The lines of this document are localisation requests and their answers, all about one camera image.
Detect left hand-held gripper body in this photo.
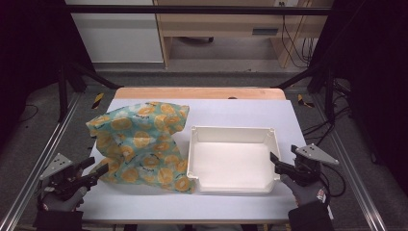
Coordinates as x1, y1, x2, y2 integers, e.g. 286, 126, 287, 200
39, 153, 90, 200

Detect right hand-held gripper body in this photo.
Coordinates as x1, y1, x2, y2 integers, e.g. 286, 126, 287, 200
288, 142, 341, 188

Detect white plastic bin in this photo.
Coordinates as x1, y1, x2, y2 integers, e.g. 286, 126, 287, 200
186, 125, 282, 194

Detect green orange-print shopping bag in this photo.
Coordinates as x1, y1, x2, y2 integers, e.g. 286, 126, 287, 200
86, 101, 196, 194

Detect person's right hand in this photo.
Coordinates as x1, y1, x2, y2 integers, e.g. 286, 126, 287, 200
280, 174, 330, 207

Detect person's left hand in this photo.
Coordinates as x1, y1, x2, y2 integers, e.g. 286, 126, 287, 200
41, 187, 89, 213

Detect yellow black tape marker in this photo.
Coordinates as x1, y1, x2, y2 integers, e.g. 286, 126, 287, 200
90, 91, 106, 111
296, 93, 316, 110

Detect white table cover sheet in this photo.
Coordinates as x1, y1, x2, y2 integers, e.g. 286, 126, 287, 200
77, 98, 308, 223

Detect white cabinet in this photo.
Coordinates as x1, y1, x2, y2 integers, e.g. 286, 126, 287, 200
65, 0, 165, 64

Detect wooden desk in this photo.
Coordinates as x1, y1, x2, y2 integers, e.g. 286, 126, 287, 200
153, 0, 329, 69

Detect aluminium rail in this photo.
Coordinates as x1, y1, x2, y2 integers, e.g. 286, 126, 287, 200
0, 91, 83, 231
311, 95, 388, 231

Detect black floor cables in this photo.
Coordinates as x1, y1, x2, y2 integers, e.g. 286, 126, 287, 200
302, 80, 353, 146

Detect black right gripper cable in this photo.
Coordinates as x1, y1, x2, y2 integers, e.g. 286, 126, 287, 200
319, 164, 347, 198

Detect thin black floor cable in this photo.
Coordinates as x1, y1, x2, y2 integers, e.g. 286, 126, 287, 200
17, 103, 39, 123

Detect black frame strut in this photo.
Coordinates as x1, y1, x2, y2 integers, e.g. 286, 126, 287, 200
57, 61, 125, 123
274, 62, 337, 125

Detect black hanging cables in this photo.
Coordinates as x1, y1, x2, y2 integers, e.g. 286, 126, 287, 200
280, 13, 318, 68

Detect black horizontal frame bar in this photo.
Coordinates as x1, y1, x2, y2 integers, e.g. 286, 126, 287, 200
64, 4, 333, 16

